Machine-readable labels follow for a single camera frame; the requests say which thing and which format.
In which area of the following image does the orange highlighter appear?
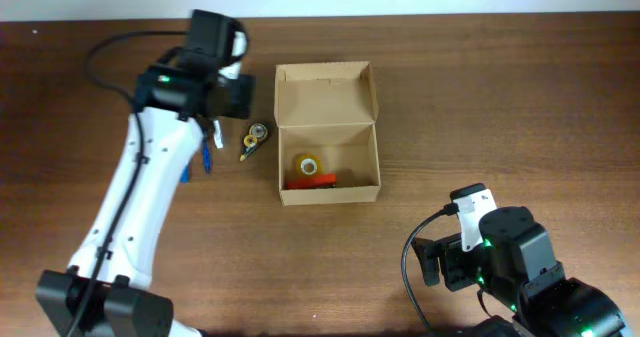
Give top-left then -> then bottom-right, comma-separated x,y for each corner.
286,173 -> 337,190

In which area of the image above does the black camera cable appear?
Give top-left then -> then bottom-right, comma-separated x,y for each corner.
400,202 -> 459,336
62,19 -> 251,337

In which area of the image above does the yellow clear tape roll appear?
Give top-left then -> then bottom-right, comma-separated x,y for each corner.
294,153 -> 323,178

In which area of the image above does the blue white marker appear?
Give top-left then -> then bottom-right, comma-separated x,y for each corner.
180,164 -> 191,184

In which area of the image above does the black left camera cable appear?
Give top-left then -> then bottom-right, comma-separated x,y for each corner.
62,19 -> 251,337

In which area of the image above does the black right camera cable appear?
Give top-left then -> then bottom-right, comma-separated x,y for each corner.
400,202 -> 459,336

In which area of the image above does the small white eraser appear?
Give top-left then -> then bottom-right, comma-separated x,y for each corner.
212,119 -> 224,149

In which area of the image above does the brown cardboard box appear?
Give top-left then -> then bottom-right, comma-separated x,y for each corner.
274,61 -> 381,206

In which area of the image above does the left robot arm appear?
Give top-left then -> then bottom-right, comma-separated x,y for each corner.
36,10 -> 255,337

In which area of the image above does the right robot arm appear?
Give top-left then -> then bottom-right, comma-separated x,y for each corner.
404,207 -> 633,337

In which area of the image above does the blue ballpoint pen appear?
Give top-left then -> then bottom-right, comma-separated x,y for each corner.
201,132 -> 212,174

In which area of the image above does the yellow correction tape dispenser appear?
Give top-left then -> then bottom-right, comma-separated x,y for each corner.
239,122 -> 269,161

